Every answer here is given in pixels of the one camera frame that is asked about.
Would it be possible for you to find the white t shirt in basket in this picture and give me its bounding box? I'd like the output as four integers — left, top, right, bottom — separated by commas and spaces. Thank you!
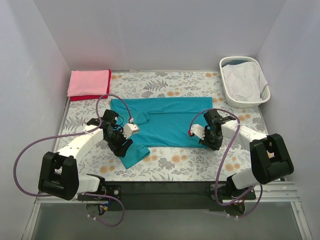
222, 61, 268, 102

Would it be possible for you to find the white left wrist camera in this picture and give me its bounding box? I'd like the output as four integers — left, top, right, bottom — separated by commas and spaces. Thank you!
122, 122, 140, 139

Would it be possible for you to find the teal t shirt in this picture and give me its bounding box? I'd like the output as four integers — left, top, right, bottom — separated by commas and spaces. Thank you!
110, 97, 213, 169

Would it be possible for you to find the aluminium frame rail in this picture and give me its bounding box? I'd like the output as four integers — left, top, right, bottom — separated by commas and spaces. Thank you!
23, 181, 312, 240

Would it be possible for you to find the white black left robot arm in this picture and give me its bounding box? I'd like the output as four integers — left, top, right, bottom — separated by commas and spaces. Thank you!
38, 109, 140, 200

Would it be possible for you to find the red folded t shirt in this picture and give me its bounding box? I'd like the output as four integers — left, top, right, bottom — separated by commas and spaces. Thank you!
69, 69, 112, 102

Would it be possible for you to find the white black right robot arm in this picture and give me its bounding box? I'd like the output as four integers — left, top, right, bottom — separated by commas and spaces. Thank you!
189, 108, 294, 200

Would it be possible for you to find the pink folded t shirt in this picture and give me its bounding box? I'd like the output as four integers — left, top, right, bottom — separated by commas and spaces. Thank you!
66, 69, 111, 98

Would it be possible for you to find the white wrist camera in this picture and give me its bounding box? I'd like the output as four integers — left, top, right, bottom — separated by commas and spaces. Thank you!
122, 122, 140, 139
188, 124, 205, 140

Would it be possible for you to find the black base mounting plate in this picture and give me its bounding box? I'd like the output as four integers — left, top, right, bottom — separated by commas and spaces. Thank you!
77, 180, 257, 213

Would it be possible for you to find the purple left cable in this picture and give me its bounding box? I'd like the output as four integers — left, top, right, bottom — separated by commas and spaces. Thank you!
12, 94, 135, 227

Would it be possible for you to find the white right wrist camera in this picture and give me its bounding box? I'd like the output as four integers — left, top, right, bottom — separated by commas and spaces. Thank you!
188, 124, 205, 140

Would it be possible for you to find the white laundry basket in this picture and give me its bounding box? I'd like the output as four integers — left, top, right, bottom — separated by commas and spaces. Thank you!
219, 56, 271, 108

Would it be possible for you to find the floral table mat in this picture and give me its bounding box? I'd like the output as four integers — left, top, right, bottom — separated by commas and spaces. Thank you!
53, 71, 282, 182

